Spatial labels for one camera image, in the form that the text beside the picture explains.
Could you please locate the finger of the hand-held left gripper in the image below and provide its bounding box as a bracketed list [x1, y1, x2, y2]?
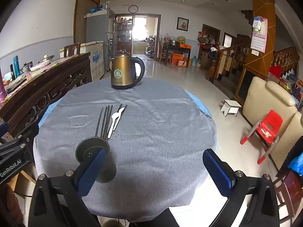
[0, 123, 39, 158]

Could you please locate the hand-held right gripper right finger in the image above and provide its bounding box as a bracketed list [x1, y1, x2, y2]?
[202, 148, 287, 227]

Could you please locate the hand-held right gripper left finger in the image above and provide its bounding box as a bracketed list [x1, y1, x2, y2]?
[28, 148, 108, 227]

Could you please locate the dark metal utensil holder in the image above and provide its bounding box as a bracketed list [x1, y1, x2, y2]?
[75, 136, 117, 183]

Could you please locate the white plastic spoon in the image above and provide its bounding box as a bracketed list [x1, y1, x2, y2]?
[108, 113, 119, 139]
[114, 107, 125, 130]

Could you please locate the light blue cloth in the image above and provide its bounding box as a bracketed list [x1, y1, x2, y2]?
[38, 91, 215, 129]

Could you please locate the carved wooden sideboard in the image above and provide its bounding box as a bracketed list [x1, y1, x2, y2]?
[0, 53, 93, 138]

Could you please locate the purple thermos bottle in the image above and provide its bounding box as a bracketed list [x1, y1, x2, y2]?
[0, 73, 5, 102]

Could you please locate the small white stool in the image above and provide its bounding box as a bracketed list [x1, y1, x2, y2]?
[221, 99, 242, 117]

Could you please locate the red plastic child chair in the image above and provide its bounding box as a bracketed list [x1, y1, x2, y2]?
[240, 110, 283, 165]

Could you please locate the blue thermos bottle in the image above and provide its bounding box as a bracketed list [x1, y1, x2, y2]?
[13, 55, 21, 77]

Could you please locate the grey tablecloth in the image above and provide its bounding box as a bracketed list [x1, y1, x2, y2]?
[33, 77, 219, 223]

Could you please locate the dark red wooden chair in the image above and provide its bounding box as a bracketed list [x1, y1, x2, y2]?
[272, 168, 303, 218]

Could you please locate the patterned pink mat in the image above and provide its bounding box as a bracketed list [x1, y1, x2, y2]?
[5, 54, 80, 93]

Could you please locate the metal pot with lid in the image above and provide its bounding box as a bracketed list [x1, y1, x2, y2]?
[38, 54, 55, 64]

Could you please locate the beige leather sofa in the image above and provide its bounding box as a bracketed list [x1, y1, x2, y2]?
[243, 76, 303, 171]

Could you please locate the wooden dining chair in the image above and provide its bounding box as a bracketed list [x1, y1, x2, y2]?
[64, 43, 81, 58]

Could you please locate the bronze electric kettle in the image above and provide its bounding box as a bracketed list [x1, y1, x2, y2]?
[110, 49, 145, 90]

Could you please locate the white chest freezer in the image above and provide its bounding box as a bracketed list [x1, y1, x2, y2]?
[60, 41, 105, 81]

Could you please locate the wooden stair railing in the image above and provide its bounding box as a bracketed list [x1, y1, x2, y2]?
[206, 41, 251, 81]

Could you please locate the orange cardboard box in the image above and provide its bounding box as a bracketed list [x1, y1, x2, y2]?
[172, 53, 190, 67]

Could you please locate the grey refrigerator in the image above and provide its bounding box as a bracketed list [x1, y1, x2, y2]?
[85, 8, 116, 72]

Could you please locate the brown curtain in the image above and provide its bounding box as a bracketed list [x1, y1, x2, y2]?
[73, 0, 101, 44]

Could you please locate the shelf with bottles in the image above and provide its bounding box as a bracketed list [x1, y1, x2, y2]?
[116, 16, 133, 55]

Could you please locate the framed flower picture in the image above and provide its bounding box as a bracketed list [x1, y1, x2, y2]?
[177, 17, 189, 31]

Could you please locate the wooden pillar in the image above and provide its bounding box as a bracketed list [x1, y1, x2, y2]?
[246, 0, 276, 64]

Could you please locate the pink wall calendar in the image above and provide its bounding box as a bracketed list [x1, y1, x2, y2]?
[250, 16, 268, 57]

